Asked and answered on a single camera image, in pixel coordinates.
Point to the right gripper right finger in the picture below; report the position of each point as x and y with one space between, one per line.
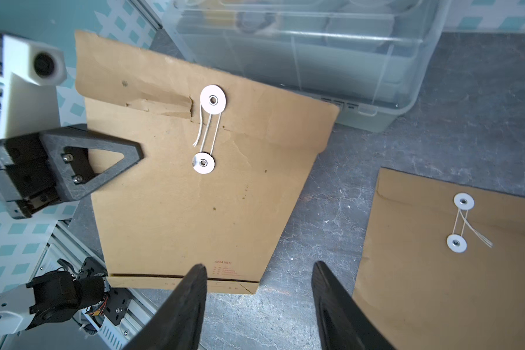
341 322

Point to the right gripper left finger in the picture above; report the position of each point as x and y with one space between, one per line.
178 322

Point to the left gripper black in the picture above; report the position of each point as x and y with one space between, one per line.
47 168

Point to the brown file bag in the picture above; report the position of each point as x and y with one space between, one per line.
225 161
443 265

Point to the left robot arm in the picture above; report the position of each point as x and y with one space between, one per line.
43 163

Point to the clear plastic storage box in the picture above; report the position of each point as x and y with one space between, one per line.
367 57

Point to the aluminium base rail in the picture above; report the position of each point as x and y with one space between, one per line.
100 306

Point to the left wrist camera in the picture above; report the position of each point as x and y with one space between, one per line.
31 73

